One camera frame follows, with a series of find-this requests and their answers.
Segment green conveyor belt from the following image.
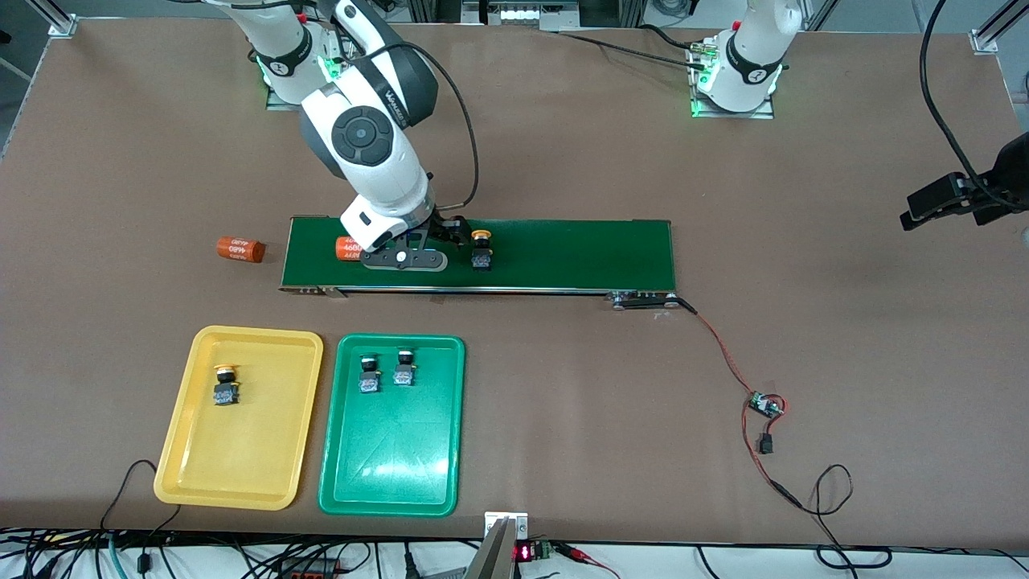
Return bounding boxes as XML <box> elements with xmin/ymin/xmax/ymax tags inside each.
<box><xmin>279</xmin><ymin>216</ymin><xmax>680</xmax><ymax>311</ymax></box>

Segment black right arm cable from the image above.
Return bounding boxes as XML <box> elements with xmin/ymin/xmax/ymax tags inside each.
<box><xmin>362</xmin><ymin>42</ymin><xmax>481</xmax><ymax>210</ymax></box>

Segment grey box with white lights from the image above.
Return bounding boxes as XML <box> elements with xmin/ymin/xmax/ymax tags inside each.
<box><xmin>462</xmin><ymin>0</ymin><xmax>580</xmax><ymax>31</ymax></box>

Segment black power strip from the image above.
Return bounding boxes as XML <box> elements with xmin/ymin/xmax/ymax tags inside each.
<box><xmin>277</xmin><ymin>557</ymin><xmax>342</xmax><ymax>579</ymax></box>

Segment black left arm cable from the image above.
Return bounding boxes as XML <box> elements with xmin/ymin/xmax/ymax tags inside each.
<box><xmin>920</xmin><ymin>0</ymin><xmax>1022</xmax><ymax>211</ymax></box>

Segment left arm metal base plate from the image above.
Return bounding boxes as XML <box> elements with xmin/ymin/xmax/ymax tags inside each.
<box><xmin>690</xmin><ymin>40</ymin><xmax>777</xmax><ymax>120</ymax></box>

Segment green plastic tray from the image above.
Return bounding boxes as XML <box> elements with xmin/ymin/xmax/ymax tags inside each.
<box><xmin>318</xmin><ymin>333</ymin><xmax>466</xmax><ymax>517</ymax></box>

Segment thin black cable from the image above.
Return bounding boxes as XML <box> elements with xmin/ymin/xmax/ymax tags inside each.
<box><xmin>100</xmin><ymin>459</ymin><xmax>182</xmax><ymax>536</ymax></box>

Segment yellow plastic tray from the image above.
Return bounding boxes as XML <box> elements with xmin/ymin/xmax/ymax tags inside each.
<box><xmin>153</xmin><ymin>325</ymin><xmax>324</xmax><ymax>511</ymax></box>

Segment red and black wire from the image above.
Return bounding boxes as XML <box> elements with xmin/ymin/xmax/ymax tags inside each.
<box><xmin>679</xmin><ymin>298</ymin><xmax>805</xmax><ymax>509</ymax></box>

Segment red clip lead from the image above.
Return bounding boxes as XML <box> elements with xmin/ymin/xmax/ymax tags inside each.
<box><xmin>555</xmin><ymin>543</ymin><xmax>621</xmax><ymax>579</ymax></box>

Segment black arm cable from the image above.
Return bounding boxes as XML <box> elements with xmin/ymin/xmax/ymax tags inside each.
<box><xmin>362</xmin><ymin>42</ymin><xmax>481</xmax><ymax>210</ymax></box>
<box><xmin>920</xmin><ymin>0</ymin><xmax>1022</xmax><ymax>211</ymax></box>

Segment black table cable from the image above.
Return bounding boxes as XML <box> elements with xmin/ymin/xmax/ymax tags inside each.
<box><xmin>555</xmin><ymin>24</ymin><xmax>704</xmax><ymax>65</ymax></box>

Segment silver camera mount bracket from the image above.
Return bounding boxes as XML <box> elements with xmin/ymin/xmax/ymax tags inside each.
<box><xmin>465</xmin><ymin>511</ymin><xmax>529</xmax><ymax>579</ymax></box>

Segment black looped cable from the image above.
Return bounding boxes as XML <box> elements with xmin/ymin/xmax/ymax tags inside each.
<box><xmin>792</xmin><ymin>464</ymin><xmax>893</xmax><ymax>570</ymax></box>

